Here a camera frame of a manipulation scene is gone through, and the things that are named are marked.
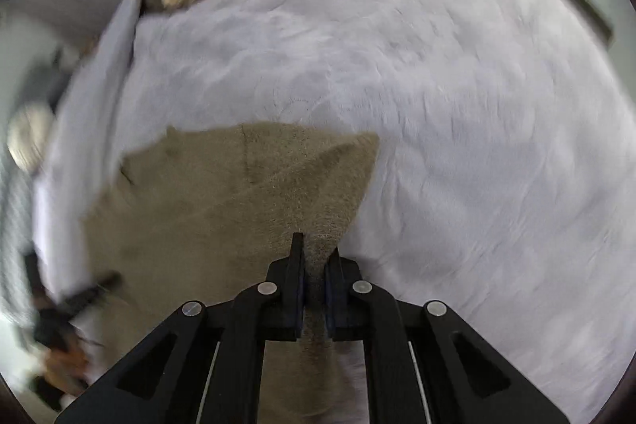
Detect olive knit sweater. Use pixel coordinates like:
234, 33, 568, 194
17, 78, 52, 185
84, 123, 380, 423

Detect left hand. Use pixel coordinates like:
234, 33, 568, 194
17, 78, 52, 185
43, 333, 89, 397

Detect round white pleated cushion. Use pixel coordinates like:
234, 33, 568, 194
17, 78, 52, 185
6, 101, 55, 174

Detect lavender fleece blanket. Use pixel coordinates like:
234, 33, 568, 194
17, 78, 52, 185
107, 0, 635, 423

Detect pale blue duvet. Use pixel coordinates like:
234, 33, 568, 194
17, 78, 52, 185
33, 0, 141, 297

